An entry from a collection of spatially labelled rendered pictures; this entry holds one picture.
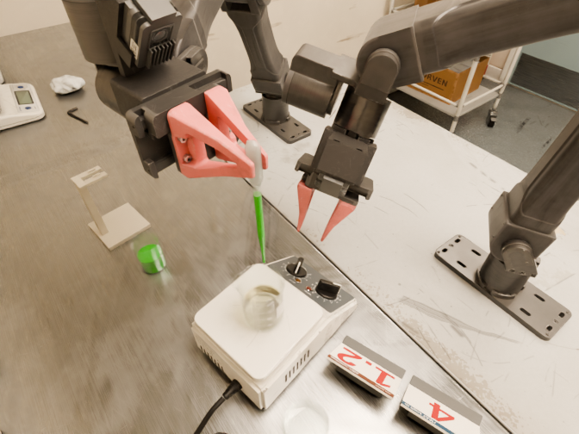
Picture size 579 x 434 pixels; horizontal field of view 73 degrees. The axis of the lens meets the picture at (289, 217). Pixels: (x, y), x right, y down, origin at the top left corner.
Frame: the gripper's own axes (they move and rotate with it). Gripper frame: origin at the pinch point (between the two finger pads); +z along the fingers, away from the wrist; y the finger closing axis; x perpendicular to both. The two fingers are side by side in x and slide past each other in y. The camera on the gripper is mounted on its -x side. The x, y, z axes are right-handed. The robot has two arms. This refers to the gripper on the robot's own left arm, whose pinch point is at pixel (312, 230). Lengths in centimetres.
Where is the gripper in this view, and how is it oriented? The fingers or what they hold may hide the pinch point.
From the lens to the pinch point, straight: 54.5
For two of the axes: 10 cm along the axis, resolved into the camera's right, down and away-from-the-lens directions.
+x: 1.9, -3.1, 9.3
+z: -3.4, 8.7, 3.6
